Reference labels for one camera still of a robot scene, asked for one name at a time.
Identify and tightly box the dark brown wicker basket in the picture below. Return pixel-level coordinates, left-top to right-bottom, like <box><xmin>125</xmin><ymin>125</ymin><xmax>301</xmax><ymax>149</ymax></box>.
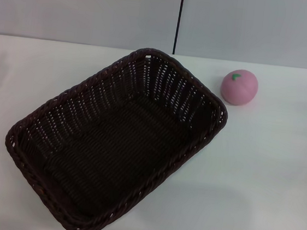
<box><xmin>0</xmin><ymin>33</ymin><xmax>235</xmax><ymax>230</ymax></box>

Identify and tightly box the pink toy peach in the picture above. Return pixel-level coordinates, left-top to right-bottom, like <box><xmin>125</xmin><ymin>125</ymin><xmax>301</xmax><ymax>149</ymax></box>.
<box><xmin>219</xmin><ymin>67</ymin><xmax>261</xmax><ymax>108</ymax></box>

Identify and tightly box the black vertical wall strip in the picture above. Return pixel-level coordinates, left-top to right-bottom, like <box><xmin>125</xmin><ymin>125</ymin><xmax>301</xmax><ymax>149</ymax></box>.
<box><xmin>172</xmin><ymin>0</ymin><xmax>186</xmax><ymax>56</ymax></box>

